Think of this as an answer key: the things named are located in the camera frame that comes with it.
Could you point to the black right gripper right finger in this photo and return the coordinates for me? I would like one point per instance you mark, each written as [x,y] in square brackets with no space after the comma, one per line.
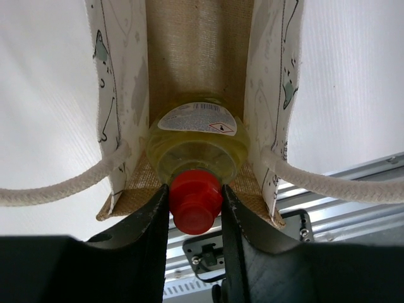
[262,264]

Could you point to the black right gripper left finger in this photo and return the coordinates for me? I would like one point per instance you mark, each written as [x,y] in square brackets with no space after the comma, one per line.
[125,263]

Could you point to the yellow bottle red cap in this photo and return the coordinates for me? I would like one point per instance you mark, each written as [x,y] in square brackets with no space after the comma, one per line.
[196,145]

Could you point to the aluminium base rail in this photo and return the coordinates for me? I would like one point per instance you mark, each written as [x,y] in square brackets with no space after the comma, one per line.
[331,220]

